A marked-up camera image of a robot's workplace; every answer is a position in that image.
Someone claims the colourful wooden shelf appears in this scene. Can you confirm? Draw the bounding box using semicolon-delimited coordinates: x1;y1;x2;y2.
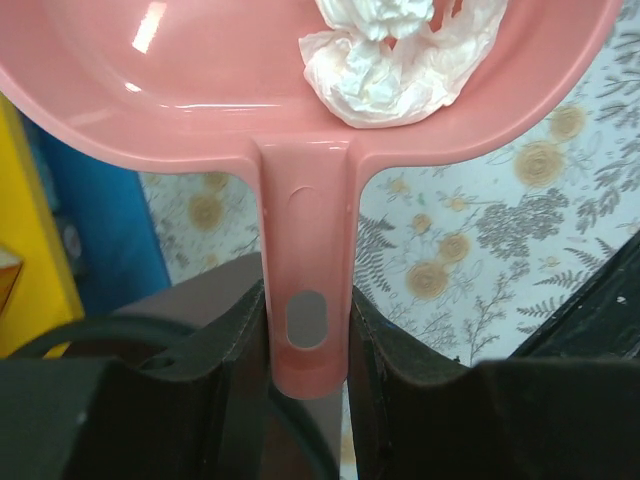
1;99;169;356

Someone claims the brown trash bin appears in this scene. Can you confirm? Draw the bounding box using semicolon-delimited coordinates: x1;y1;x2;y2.
1;254;339;479

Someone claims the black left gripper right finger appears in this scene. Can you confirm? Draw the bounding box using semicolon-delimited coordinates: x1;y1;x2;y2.
348;292;639;479

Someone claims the red packet on lower shelf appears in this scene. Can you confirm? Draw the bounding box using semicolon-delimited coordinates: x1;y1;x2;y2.
0;245;24;316

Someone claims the white paper scrap under gripper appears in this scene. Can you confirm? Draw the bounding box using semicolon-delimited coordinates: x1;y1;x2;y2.
299;0;508;129

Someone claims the floral table mat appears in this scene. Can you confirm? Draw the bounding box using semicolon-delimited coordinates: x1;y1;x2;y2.
139;0;640;480

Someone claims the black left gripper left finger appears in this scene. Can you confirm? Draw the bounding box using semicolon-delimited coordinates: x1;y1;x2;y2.
1;283;268;479

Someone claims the pink dustpan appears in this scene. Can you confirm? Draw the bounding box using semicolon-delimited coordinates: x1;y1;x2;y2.
1;1;621;399

